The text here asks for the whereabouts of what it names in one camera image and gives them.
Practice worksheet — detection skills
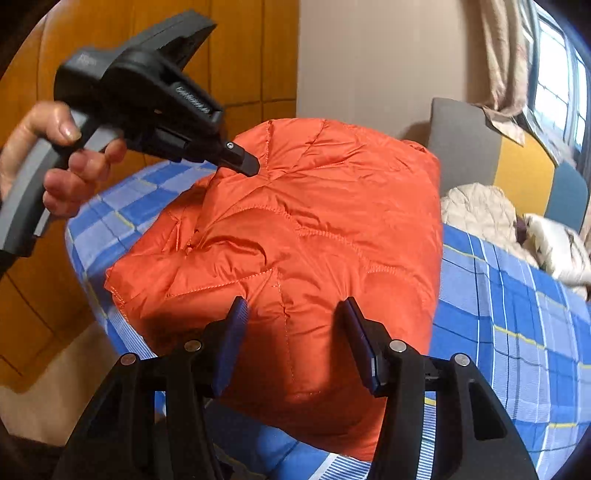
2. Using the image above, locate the window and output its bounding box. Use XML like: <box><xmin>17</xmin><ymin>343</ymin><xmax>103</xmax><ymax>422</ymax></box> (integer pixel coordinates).
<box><xmin>530</xmin><ymin>7</ymin><xmax>591</xmax><ymax>160</ymax></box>

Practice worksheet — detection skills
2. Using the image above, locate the beige curtain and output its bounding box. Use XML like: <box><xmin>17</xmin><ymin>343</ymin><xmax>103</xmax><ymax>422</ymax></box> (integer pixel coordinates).
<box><xmin>477</xmin><ymin>0</ymin><xmax>533</xmax><ymax>144</ymax></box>

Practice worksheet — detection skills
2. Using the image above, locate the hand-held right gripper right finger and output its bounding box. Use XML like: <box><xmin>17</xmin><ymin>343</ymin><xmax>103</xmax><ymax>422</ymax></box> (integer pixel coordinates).
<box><xmin>338</xmin><ymin>296</ymin><xmax>539</xmax><ymax>480</ymax></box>

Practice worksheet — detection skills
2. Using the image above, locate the white fluffy pillow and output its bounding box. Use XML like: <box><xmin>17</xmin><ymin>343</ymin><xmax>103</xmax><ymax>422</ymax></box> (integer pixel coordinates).
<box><xmin>523</xmin><ymin>213</ymin><xmax>591</xmax><ymax>302</ymax></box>

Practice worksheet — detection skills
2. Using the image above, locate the orange puffer jacket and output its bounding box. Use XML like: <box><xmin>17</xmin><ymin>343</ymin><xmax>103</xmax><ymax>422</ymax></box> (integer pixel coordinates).
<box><xmin>104</xmin><ymin>117</ymin><xmax>445</xmax><ymax>462</ymax></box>

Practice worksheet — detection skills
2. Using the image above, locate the person's left hand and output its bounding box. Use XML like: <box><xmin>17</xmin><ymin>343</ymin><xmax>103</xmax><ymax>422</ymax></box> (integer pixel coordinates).
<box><xmin>0</xmin><ymin>100</ymin><xmax>129</xmax><ymax>219</ymax></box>

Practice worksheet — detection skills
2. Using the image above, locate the blue plaid bed sheet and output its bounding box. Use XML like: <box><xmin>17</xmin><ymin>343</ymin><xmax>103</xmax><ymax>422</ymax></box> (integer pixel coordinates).
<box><xmin>65</xmin><ymin>159</ymin><xmax>591</xmax><ymax>480</ymax></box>

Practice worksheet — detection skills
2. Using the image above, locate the cream quilted garment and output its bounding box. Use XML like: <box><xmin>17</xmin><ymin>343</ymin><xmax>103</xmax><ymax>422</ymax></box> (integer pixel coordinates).
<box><xmin>440</xmin><ymin>183</ymin><xmax>542</xmax><ymax>267</ymax></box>

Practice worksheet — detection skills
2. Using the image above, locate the wooden wardrobe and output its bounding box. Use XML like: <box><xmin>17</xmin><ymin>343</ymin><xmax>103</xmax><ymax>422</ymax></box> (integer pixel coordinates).
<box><xmin>0</xmin><ymin>0</ymin><xmax>302</xmax><ymax>384</ymax></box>

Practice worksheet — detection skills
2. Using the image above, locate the grey yellow blue headboard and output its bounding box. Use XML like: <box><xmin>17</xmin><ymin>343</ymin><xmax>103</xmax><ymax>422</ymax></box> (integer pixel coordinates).
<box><xmin>427</xmin><ymin>97</ymin><xmax>590</xmax><ymax>234</ymax></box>

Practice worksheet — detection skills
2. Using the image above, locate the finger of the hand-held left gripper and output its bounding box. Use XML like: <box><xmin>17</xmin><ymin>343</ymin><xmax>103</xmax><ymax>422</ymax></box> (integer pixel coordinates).
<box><xmin>185</xmin><ymin>137</ymin><xmax>259</xmax><ymax>177</ymax></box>

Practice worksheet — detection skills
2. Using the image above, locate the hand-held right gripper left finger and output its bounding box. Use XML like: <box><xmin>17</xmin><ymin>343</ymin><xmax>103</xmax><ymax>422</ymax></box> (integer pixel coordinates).
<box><xmin>53</xmin><ymin>296</ymin><xmax>250</xmax><ymax>480</ymax></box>

